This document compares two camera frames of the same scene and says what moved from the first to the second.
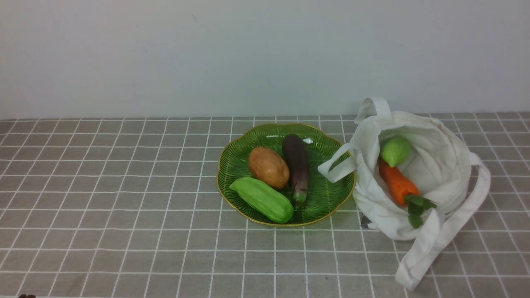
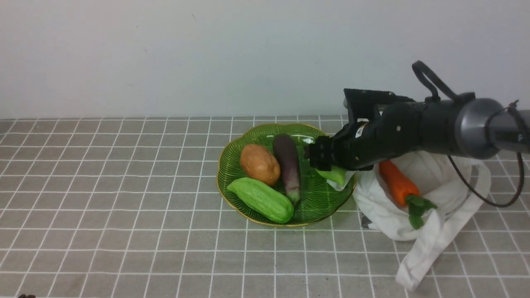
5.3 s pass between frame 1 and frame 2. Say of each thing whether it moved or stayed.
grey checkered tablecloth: stayed
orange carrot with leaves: stayed
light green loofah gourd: stayed
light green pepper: moved
